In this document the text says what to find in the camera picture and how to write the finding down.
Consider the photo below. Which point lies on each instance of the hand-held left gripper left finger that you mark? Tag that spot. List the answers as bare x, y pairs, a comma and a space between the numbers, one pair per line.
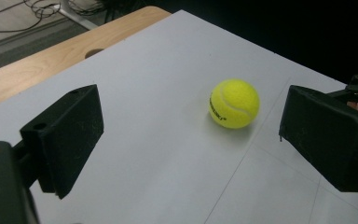
65, 140

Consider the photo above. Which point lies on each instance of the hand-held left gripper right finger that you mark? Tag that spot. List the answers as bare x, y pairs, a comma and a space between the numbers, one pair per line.
332, 137

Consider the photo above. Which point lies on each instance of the yellow tennis ball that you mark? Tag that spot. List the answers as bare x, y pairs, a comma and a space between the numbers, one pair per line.
233, 103

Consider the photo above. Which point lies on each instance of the wooden table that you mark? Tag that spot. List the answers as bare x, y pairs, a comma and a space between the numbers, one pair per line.
43, 65

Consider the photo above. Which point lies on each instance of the white board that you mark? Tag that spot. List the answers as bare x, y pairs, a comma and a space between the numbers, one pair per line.
167, 155

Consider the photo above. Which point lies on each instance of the white desk frame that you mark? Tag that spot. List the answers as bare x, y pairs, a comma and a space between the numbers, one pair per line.
76, 14

